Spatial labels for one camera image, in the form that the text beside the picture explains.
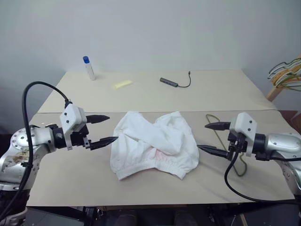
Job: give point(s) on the white tube with blue cap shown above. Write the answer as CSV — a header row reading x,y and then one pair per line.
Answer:
x,y
90,69

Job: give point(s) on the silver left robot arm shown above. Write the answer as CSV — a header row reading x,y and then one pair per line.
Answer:
x,y
35,141

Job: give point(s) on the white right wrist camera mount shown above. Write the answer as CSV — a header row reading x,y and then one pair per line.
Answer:
x,y
244,124

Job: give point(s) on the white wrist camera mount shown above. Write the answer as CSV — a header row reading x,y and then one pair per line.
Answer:
x,y
244,124
70,117

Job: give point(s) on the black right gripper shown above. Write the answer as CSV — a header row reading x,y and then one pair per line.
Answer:
x,y
236,146

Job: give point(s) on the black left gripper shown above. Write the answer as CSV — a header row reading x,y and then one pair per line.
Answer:
x,y
78,139

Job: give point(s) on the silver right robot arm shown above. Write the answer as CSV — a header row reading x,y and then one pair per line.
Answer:
x,y
282,143

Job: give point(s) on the pale yellow block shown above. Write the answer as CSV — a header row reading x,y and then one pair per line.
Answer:
x,y
121,84

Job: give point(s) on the wooden table leg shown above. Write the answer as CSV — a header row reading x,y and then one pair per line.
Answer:
x,y
243,220

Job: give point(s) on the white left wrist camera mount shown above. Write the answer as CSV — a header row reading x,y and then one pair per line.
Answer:
x,y
70,117

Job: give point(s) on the white shorts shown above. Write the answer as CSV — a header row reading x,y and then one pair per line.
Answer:
x,y
145,146

